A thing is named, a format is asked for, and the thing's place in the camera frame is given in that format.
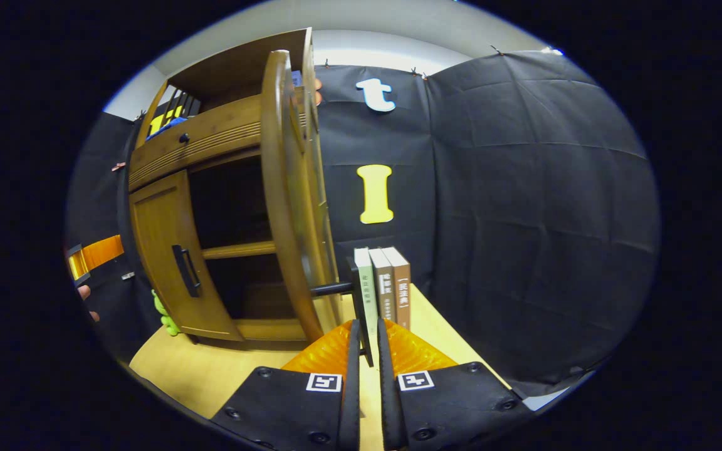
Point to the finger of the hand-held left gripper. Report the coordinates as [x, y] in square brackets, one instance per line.
[101, 250]

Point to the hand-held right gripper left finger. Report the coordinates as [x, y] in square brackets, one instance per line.
[351, 388]

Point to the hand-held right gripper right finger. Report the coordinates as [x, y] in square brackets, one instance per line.
[389, 388]

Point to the wooden cabinet door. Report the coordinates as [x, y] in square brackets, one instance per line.
[282, 188]
[160, 238]

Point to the wooden double-door shoe cabinet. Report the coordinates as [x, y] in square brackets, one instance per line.
[235, 62]

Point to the wooden cabinet drawer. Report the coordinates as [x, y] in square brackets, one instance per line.
[210, 134]

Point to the green toy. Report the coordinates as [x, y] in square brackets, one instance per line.
[165, 316]

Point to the brown book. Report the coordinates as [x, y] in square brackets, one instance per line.
[402, 294]

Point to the white and green book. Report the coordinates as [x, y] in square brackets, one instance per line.
[366, 288]

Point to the blue cloth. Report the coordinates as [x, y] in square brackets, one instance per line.
[170, 123]

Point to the black backdrop cloth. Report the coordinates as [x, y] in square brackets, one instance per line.
[524, 219]

